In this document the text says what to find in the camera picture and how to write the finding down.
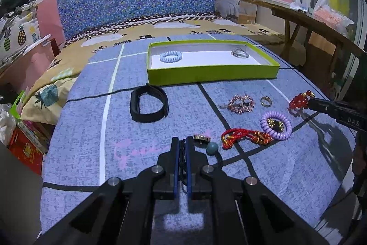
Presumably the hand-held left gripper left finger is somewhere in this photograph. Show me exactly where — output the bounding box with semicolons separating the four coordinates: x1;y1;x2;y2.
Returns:
34;136;181;245

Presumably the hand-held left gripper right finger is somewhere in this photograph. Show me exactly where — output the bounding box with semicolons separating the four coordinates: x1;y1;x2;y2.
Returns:
185;136;331;245

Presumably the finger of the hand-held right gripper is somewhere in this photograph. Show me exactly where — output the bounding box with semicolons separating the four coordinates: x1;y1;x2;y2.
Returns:
307;97;367;132

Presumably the teal ball hair tie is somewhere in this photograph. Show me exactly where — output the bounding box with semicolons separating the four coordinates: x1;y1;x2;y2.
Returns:
193;134;224;169

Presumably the red bead bracelet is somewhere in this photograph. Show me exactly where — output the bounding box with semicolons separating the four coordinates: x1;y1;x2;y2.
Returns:
287;90;315;117

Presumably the black and gold ornament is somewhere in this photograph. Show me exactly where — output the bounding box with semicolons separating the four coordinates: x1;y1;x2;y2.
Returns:
267;118;284;132

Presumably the red braided cord bracelet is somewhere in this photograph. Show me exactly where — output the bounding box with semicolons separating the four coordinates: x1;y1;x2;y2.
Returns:
221;128;273;150

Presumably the purple spiral hair tie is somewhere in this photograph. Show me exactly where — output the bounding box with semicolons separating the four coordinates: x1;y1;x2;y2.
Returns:
260;111;293;140

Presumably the black fitness band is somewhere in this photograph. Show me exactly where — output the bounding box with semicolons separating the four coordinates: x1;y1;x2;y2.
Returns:
130;83;170;123

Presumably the green shallow cardboard box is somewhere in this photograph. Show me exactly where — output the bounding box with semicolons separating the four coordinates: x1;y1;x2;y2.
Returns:
146;40;281;86

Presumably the blue plaid blanket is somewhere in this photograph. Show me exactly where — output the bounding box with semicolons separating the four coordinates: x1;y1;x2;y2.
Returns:
40;34;356;245

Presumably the pink packet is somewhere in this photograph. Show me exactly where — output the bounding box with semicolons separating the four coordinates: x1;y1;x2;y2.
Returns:
312;4;356;34

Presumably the wooden bench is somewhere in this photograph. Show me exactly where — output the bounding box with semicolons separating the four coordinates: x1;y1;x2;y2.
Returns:
238;0;367;90

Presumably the cardboard quilt box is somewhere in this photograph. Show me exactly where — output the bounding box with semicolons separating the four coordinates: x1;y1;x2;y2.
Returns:
214;0;261;25

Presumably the yellow printed bedsheet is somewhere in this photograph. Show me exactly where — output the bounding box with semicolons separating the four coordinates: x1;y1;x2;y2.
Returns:
21;13;287;125

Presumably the red printed box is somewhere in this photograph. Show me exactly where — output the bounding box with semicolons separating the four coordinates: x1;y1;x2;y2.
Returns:
8;120;50;176

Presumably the dark grey panel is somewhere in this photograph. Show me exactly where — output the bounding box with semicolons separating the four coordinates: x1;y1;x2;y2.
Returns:
0;142;44;245

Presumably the green paper bag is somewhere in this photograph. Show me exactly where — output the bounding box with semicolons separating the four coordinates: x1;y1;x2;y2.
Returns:
10;90;27;120

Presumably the white plastic bag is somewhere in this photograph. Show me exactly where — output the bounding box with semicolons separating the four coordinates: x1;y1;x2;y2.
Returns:
0;106;18;146

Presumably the pink storage bin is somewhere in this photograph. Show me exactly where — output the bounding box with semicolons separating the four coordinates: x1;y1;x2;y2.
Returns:
0;34;58;86

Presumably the pineapple print bag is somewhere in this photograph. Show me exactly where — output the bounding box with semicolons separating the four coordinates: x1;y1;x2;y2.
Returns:
0;2;41;68

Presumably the grey elastic hair tie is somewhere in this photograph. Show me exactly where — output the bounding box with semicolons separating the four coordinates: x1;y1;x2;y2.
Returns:
231;47;249;59

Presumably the light blue spiral hair tie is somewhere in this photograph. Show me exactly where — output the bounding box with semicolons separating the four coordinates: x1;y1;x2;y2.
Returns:
159;51;183;63

